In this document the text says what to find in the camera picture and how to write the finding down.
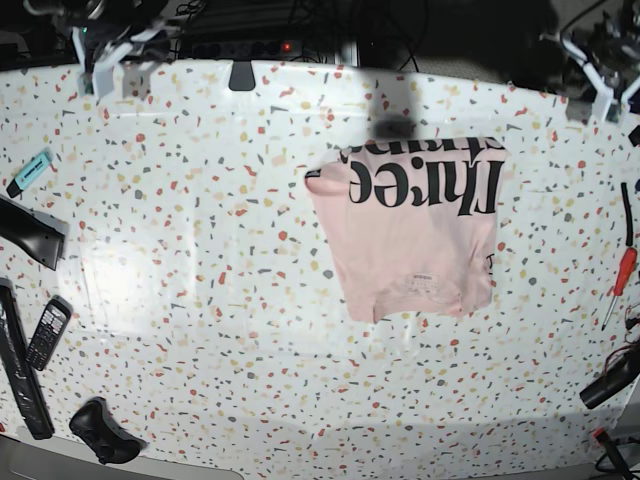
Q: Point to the black cordless phone handset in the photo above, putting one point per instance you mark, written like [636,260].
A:
[53,321]

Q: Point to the black game controller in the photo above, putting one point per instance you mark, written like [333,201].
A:
[96,427]

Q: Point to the black table clamp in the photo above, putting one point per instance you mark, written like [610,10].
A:
[242,77]

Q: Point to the pink T-shirt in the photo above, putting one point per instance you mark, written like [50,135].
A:
[412,225]

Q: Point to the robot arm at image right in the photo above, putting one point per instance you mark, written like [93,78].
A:
[620,30]

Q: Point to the long black bar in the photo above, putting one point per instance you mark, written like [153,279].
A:
[22,379]

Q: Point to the light blue highlighter marker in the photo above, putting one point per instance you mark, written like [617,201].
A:
[29,173]

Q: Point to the terrazzo pattern table cover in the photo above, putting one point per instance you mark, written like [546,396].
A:
[207,309]

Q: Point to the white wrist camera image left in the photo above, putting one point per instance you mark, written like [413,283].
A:
[100,50]

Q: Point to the red handled screwdriver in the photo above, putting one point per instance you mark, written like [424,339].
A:
[626,268]

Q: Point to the black rubber tube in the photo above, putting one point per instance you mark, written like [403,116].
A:
[629,238]

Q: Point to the red and black plug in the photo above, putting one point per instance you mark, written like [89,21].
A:
[619,465]

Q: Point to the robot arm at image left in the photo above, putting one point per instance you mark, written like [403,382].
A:
[121,13]

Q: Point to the black power strip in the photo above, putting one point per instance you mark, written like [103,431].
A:
[240,49]

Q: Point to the black cylinder with red wires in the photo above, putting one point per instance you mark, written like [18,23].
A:
[611,382]

